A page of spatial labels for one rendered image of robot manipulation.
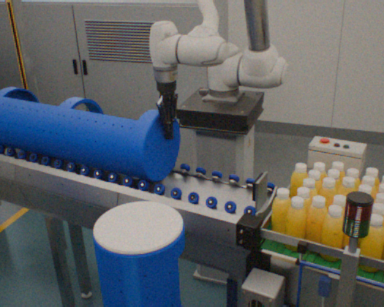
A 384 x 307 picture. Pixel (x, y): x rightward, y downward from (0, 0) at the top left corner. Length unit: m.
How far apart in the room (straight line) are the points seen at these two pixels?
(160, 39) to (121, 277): 0.81
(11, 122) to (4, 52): 2.15
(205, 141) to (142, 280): 1.09
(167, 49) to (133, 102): 2.04
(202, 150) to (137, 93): 1.37
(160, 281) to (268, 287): 0.33
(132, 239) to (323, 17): 3.32
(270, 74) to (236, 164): 0.49
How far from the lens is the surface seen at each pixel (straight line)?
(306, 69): 4.44
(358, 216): 1.15
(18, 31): 2.60
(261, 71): 2.12
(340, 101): 4.49
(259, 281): 1.47
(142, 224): 1.42
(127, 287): 1.40
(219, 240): 1.68
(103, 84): 3.70
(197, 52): 1.55
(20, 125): 2.09
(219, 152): 2.29
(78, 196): 2.01
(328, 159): 1.80
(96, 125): 1.81
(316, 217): 1.48
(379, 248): 1.46
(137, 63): 3.50
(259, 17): 2.03
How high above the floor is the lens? 1.83
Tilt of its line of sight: 25 degrees down
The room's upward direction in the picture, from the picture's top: 2 degrees counter-clockwise
